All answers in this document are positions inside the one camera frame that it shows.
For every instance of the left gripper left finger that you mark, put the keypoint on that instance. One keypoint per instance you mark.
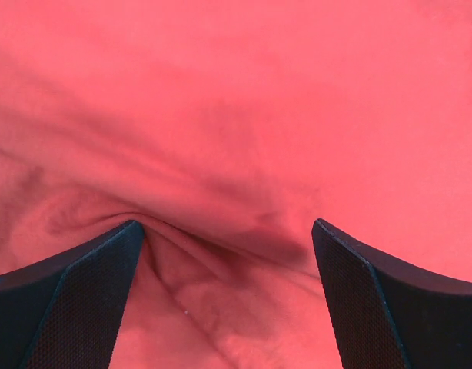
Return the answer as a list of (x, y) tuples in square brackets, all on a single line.
[(66, 311)]

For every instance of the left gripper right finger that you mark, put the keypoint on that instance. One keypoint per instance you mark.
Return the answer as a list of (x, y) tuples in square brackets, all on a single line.
[(387, 313)]

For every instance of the red t-shirt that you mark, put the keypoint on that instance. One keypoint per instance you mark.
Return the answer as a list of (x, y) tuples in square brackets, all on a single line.
[(227, 128)]

